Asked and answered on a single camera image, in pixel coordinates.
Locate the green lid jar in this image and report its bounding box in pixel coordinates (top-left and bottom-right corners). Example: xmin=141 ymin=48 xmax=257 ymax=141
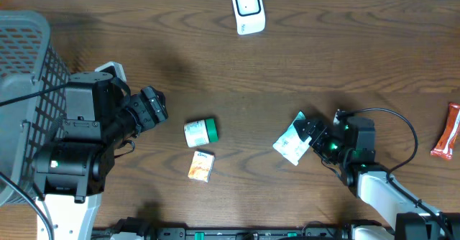
xmin=183 ymin=119 xmax=219 ymax=147

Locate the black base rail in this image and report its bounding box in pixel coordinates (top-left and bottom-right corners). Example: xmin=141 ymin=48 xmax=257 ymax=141
xmin=90 ymin=217 xmax=351 ymax=240

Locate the grey plastic basket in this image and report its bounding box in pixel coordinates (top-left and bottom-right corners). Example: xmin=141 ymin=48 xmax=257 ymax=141
xmin=1 ymin=11 xmax=70 ymax=197

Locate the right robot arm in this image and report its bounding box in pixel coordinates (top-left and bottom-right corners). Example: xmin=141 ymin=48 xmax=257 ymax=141
xmin=293 ymin=114 xmax=459 ymax=239

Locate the orange tissue pack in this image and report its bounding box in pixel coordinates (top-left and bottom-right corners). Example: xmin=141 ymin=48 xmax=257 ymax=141
xmin=188 ymin=151 xmax=215 ymax=183

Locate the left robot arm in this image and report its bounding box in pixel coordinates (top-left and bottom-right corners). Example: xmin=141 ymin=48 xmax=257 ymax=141
xmin=33 ymin=72 xmax=168 ymax=239

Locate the red snack packet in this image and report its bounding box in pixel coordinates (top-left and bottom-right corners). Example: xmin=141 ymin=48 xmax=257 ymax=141
xmin=431 ymin=102 xmax=459 ymax=160

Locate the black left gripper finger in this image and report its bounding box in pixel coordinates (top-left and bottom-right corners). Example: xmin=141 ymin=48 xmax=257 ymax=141
xmin=129 ymin=93 xmax=158 ymax=131
xmin=141 ymin=86 xmax=168 ymax=122

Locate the teal wet wipes pack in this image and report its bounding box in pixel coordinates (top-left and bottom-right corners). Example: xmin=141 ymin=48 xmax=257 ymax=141
xmin=272 ymin=111 xmax=310 ymax=166

